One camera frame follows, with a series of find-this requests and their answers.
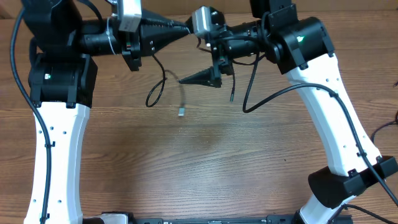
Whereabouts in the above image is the black USB cable thick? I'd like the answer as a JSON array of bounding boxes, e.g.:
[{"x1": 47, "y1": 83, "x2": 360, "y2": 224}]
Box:
[{"x1": 145, "y1": 55, "x2": 187, "y2": 117}]

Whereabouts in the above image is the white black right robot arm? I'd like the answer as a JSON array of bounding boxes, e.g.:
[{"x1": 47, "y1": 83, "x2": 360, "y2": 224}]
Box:
[{"x1": 183, "y1": 1, "x2": 397, "y2": 223}]

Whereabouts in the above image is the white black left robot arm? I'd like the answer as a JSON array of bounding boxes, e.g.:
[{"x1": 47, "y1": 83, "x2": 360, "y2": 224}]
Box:
[{"x1": 17, "y1": 0, "x2": 192, "y2": 223}]

